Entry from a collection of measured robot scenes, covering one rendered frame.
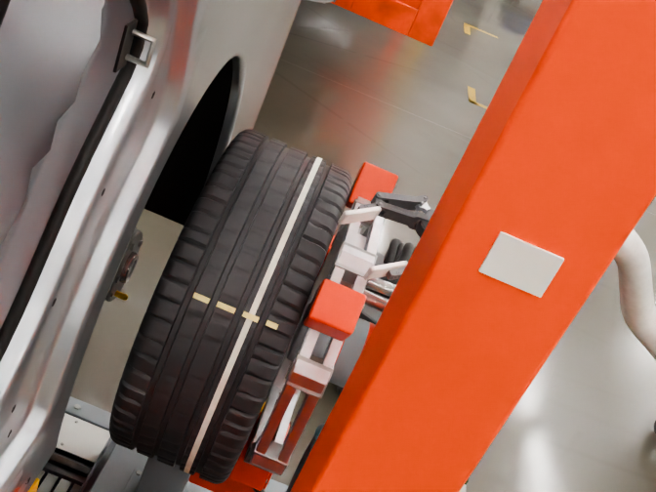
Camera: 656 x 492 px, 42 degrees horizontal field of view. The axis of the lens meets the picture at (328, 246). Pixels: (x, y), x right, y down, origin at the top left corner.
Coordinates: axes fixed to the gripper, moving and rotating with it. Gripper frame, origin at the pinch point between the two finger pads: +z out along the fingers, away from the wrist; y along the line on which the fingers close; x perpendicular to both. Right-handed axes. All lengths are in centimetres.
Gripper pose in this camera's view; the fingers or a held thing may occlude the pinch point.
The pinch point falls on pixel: (365, 243)
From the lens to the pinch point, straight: 137.2
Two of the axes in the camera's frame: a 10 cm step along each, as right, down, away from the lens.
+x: 3.5, -5.4, -7.7
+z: -8.6, 1.4, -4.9
